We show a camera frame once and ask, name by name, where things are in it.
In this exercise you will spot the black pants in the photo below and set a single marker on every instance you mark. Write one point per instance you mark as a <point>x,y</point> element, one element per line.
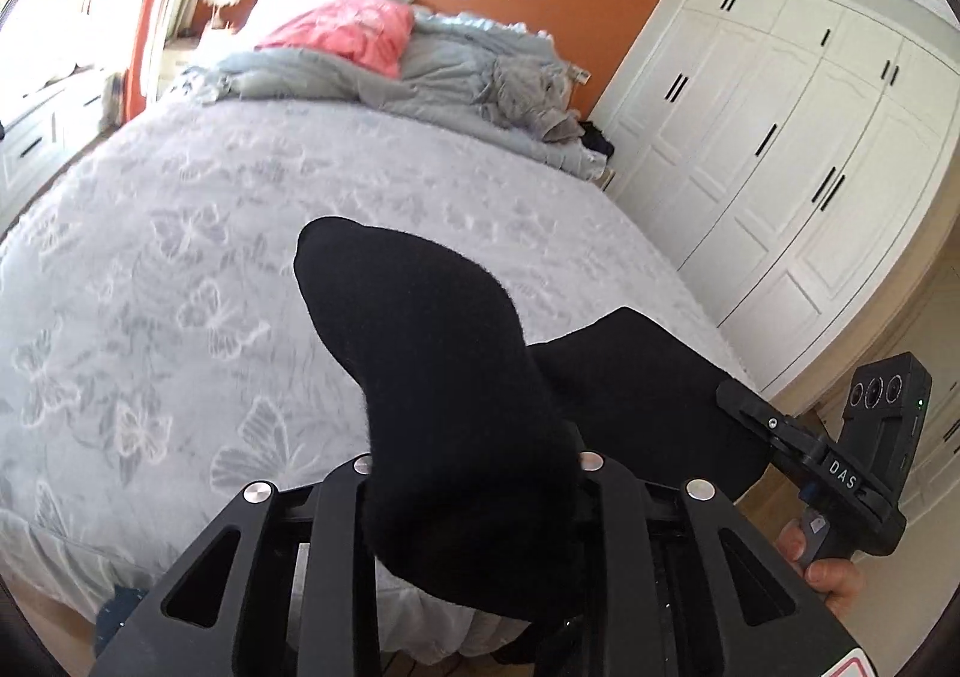
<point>475,496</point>

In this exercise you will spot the right hand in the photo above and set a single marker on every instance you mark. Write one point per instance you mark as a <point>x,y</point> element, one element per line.
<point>839,582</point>

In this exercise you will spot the white wardrobe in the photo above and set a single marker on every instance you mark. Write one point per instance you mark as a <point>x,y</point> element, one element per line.
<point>780,153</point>

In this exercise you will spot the black item beside bed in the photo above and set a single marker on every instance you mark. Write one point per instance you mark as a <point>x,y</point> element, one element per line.
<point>594,140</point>

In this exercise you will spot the grey crumpled duvet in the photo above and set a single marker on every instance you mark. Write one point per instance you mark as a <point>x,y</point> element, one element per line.
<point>494,81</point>

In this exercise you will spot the pink pillow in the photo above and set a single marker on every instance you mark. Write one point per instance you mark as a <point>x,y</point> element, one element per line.
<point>373,34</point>

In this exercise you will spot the grey butterfly bedspread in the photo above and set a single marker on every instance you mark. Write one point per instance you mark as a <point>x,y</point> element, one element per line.
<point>157,356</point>

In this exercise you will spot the dark dotted slipper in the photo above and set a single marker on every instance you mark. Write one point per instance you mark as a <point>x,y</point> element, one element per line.
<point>114,614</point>

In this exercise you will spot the orange curtain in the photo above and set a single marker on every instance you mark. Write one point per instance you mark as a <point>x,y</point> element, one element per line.
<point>154,9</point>

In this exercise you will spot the white drawer cabinet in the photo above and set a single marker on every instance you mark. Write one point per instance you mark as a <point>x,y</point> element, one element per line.
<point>45,131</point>

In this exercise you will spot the black camera box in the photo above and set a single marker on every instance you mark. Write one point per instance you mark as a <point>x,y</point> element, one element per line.
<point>889,406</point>

